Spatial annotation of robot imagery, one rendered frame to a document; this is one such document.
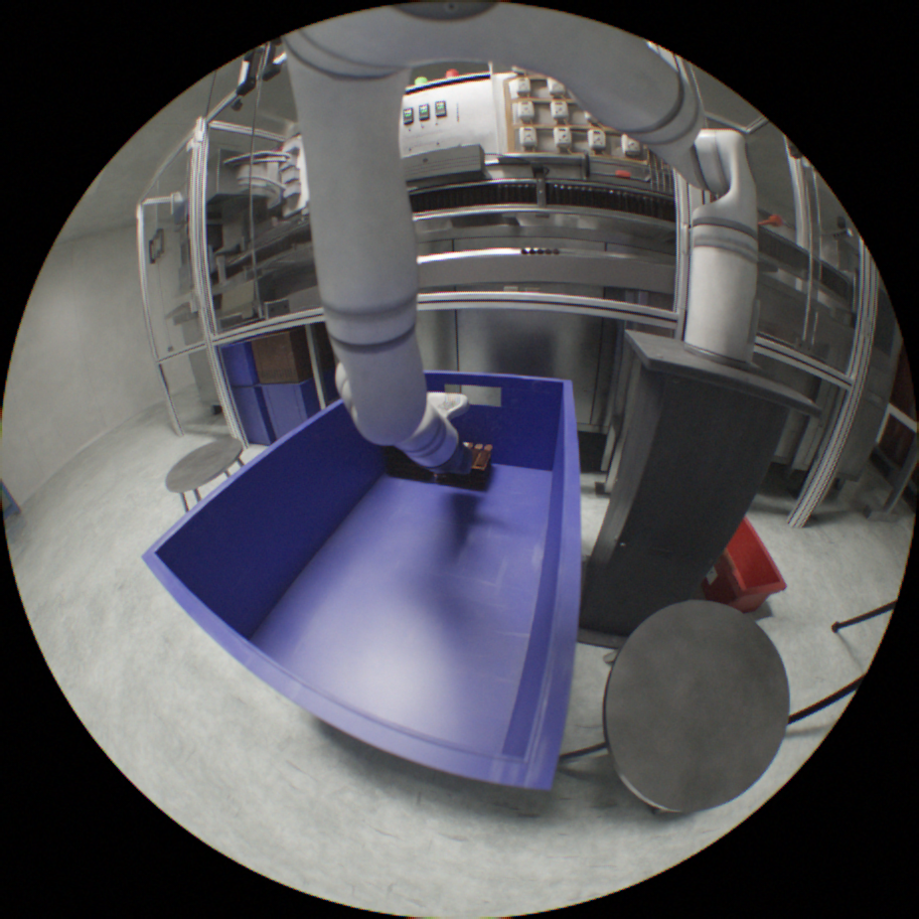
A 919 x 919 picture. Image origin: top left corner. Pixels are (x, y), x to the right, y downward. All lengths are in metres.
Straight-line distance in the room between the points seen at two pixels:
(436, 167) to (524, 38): 0.91
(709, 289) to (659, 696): 0.47
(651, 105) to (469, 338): 0.99
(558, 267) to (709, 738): 0.91
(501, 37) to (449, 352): 1.08
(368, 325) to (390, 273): 0.04
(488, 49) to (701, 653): 0.55
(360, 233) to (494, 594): 0.43
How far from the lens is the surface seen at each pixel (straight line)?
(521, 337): 1.09
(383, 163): 0.21
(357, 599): 0.47
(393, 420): 0.26
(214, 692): 0.82
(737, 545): 1.03
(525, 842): 0.63
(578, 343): 1.08
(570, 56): 0.20
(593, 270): 0.82
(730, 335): 0.42
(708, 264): 0.43
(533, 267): 0.82
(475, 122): 1.57
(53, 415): 4.97
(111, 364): 5.05
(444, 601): 0.45
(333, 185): 0.20
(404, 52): 0.16
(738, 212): 0.44
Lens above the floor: 0.60
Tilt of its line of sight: 32 degrees down
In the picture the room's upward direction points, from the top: 3 degrees counter-clockwise
